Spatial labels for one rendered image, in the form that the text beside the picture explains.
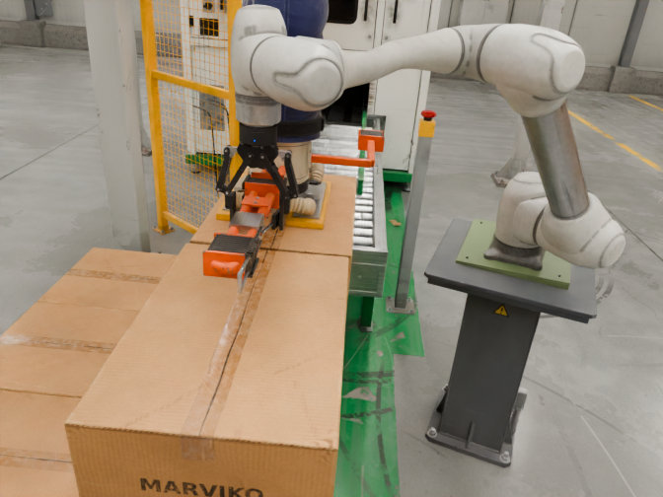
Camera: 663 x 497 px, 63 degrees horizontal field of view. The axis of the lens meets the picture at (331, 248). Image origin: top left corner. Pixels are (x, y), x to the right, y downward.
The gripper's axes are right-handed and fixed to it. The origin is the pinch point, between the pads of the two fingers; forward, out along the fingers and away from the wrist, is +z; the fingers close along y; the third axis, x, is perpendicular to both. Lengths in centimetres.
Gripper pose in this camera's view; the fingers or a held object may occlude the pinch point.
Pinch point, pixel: (257, 216)
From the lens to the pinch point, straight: 116.9
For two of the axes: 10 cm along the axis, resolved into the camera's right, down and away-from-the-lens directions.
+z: -0.7, 8.9, 4.5
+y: -10.0, -0.9, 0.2
